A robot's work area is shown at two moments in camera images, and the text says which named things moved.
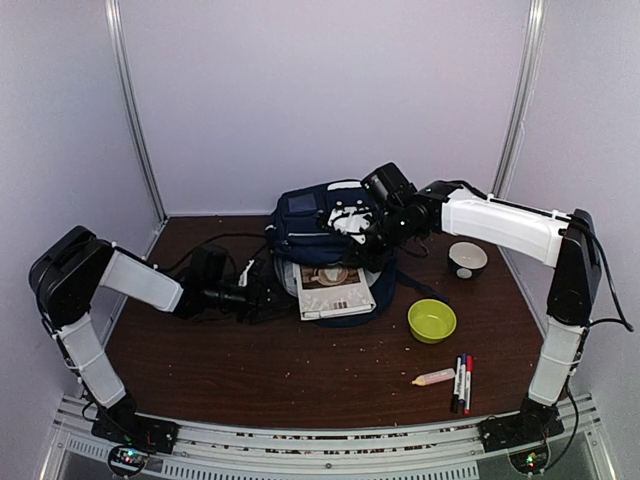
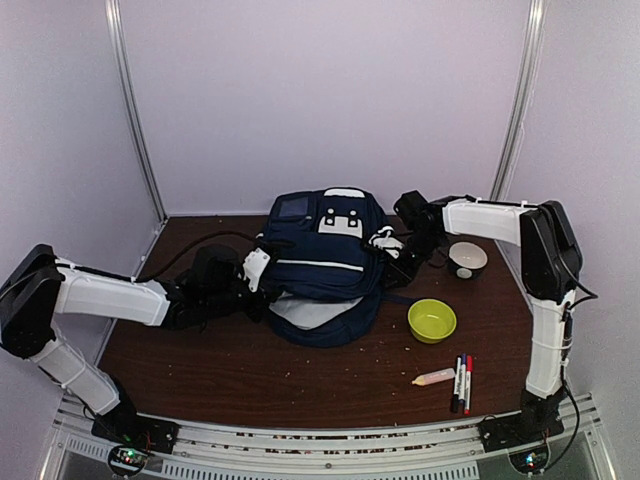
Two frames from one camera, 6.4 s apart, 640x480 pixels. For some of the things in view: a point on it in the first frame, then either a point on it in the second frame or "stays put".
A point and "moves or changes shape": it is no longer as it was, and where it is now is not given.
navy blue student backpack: (298, 233) moves or changes shape
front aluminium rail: (439, 450) stays put
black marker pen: (457, 384) stays put
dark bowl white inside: (468, 255) stays put
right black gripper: (359, 256) -> (404, 274)
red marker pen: (467, 387) stays put
